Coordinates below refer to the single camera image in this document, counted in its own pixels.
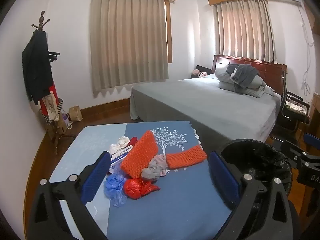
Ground beige tote bag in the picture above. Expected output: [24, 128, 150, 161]
[41, 91, 60, 122]

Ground black jacket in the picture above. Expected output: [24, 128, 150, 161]
[22, 30, 54, 103]

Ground red plastic bag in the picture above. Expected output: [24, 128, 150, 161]
[124, 177, 161, 200]

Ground trash bin with black bag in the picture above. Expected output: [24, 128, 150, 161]
[215, 139, 293, 205]

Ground red garment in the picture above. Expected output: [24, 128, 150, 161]
[39, 84, 58, 115]

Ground dark grey garment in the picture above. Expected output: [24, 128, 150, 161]
[226, 64, 260, 89]

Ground large orange foam net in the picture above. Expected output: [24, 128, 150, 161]
[120, 130, 159, 178]

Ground bed with grey sheet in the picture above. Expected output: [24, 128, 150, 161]
[129, 74, 283, 145]

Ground black metal chair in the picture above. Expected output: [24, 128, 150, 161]
[271, 71, 310, 140]

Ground striped bag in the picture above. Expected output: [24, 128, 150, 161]
[39, 97, 64, 125]

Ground blue printed tablecloth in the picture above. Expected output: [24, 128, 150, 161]
[49, 120, 233, 240]

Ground blue plastic bag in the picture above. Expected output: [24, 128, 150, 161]
[104, 169, 128, 207]

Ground wooden headboard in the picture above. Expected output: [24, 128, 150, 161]
[212, 54, 287, 93]

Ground wooden window frame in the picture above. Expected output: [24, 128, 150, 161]
[164, 0, 173, 63]

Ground hanging white cables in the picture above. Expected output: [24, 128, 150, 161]
[299, 5, 314, 95]

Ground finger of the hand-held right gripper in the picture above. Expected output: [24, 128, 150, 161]
[304, 132, 320, 146]
[280, 140, 310, 162]

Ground brown paper bag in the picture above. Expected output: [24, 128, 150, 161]
[69, 105, 83, 122]

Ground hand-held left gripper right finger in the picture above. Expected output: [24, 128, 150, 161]
[209, 151, 300, 240]

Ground folded grey duvet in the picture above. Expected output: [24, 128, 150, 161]
[214, 66, 268, 98]

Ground small orange foam net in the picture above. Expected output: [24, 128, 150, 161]
[166, 145, 208, 170]

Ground patterned seat cushion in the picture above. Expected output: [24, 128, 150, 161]
[285, 100, 307, 113]

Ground white and blue cardboard box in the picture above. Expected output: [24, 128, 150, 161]
[108, 146, 133, 175]

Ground beige curtain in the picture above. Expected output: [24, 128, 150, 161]
[89, 0, 169, 98]
[215, 0, 277, 64]

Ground grey cloth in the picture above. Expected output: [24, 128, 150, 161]
[141, 154, 167, 180]

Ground wooden coat rack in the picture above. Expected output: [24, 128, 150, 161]
[31, 11, 75, 155]

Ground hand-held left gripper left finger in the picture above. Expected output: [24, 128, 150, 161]
[26, 151, 112, 240]

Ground black bag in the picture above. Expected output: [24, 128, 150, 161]
[195, 65, 213, 74]

